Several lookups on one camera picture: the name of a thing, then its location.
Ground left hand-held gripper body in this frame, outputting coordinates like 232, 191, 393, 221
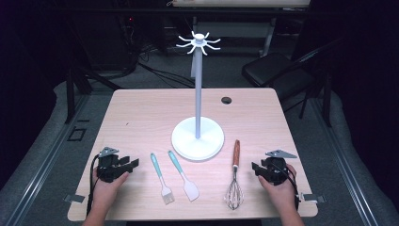
96, 146, 127, 184

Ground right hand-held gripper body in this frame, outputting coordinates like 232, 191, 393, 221
258, 149, 298, 186

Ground wooden-handled wire whisk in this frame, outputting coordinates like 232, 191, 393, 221
223, 138, 246, 211

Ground teal-handled pastry brush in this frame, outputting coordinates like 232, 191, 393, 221
149, 152, 176, 206

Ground teal-handled white spatula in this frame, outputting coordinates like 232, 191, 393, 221
167, 150, 200, 202

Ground white utensil rack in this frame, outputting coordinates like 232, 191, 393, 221
170, 30, 226, 162

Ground person's left hand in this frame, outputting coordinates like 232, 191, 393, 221
91, 169, 131, 209

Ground person's right hand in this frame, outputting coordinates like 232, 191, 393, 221
257, 164, 298, 212

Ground black folding chair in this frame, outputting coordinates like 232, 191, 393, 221
241, 37, 334, 128

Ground white background table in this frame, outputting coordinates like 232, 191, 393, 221
167, 0, 312, 58

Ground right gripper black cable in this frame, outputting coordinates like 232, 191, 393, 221
272, 162, 301, 211

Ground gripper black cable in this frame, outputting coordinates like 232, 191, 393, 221
86, 153, 102, 217
272, 162, 301, 211

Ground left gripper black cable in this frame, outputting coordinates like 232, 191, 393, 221
86, 153, 102, 217

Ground grey metal table bracket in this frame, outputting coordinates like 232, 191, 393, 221
63, 193, 86, 204
300, 192, 327, 204

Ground metal floor rail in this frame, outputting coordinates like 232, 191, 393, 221
308, 96, 378, 226
4, 93, 92, 226

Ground black metal stand frame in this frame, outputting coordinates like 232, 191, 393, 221
63, 18, 124, 124

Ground black floor cables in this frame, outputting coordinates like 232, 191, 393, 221
136, 46, 196, 89

